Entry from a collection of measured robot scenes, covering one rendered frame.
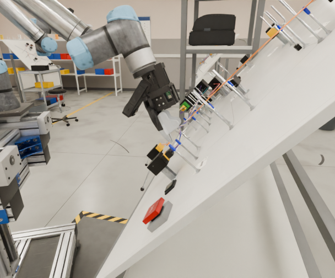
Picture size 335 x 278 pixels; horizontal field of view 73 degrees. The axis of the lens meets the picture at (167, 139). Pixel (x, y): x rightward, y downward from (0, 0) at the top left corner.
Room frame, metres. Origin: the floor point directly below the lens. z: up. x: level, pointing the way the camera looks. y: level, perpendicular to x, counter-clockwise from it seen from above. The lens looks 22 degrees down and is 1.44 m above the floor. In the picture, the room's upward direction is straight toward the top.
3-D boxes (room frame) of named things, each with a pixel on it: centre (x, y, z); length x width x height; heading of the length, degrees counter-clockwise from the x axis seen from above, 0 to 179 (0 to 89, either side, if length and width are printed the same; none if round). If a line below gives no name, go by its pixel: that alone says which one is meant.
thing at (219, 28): (1.73, -0.31, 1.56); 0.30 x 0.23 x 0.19; 78
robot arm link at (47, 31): (1.40, 0.72, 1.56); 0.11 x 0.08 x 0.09; 129
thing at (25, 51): (6.64, 3.69, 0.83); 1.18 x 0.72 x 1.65; 175
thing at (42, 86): (5.62, 3.01, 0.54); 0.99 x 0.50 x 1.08; 176
